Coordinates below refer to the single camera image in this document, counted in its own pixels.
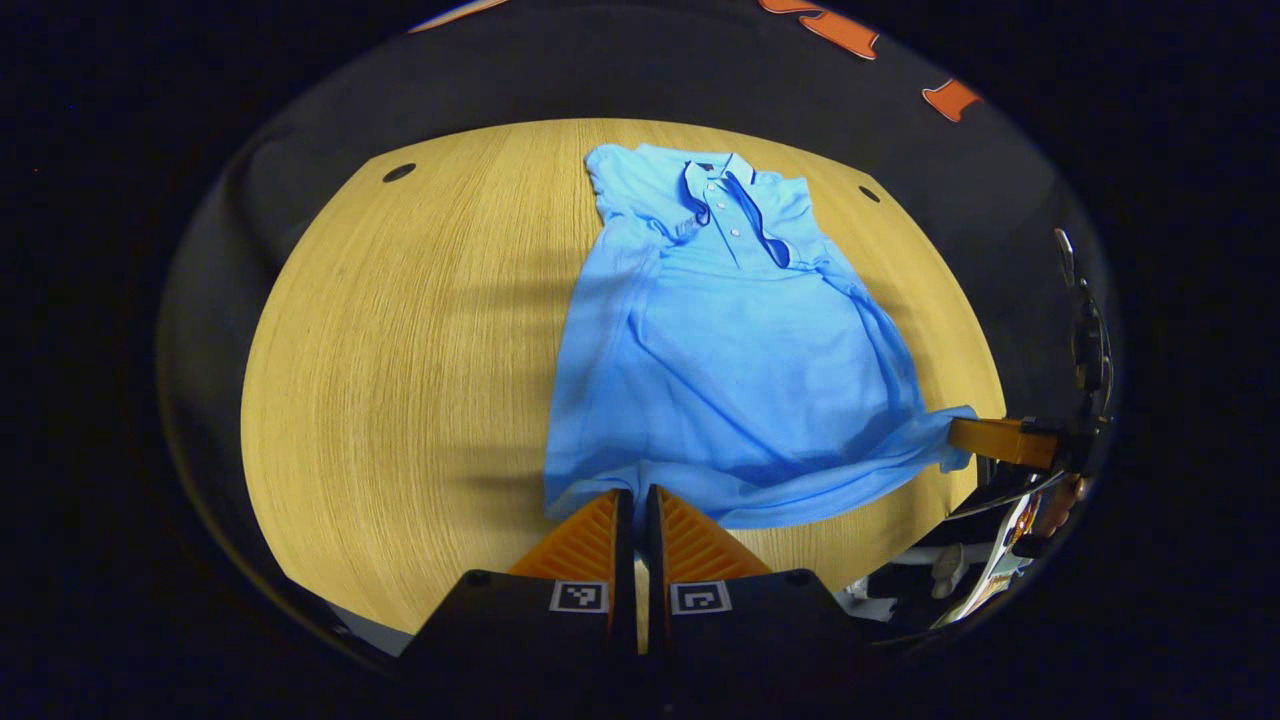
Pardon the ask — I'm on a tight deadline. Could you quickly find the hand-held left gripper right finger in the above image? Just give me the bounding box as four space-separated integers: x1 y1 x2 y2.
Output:
644 485 873 701

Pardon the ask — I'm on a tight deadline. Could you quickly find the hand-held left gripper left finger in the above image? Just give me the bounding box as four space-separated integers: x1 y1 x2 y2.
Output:
398 487 638 701

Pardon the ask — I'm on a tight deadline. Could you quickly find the light blue T-shirt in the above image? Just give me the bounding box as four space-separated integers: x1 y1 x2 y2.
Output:
543 142 978 530

